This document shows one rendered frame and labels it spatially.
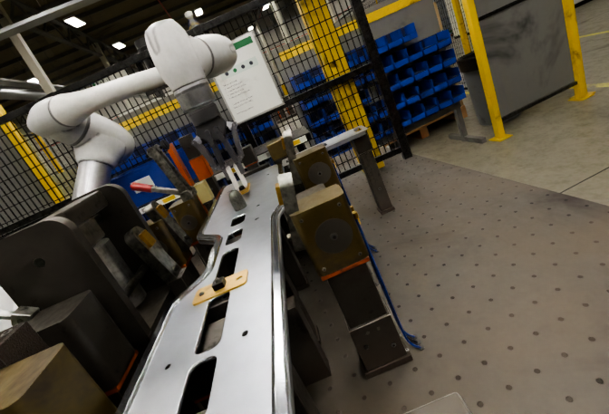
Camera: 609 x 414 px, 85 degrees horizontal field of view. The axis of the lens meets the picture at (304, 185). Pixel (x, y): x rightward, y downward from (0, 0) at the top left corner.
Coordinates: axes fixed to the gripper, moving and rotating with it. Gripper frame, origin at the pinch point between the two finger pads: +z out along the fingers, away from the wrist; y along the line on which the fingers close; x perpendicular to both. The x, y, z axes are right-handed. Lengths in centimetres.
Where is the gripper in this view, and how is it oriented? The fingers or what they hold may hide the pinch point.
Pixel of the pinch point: (236, 177)
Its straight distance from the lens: 93.3
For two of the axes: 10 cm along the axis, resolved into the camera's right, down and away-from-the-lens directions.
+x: 1.0, 2.8, -9.6
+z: 3.9, 8.7, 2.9
